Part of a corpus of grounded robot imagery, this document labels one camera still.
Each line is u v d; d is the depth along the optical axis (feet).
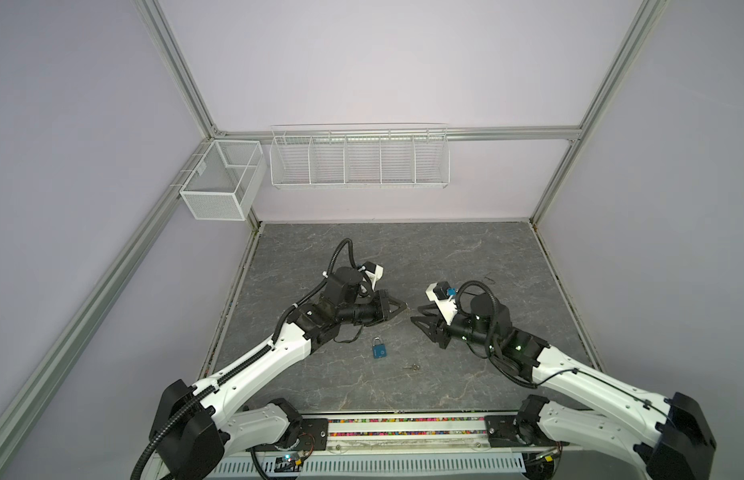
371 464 2.32
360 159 3.28
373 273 2.28
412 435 2.47
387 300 2.22
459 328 2.13
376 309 2.14
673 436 1.30
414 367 2.78
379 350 2.85
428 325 2.19
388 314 2.18
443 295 2.03
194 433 1.24
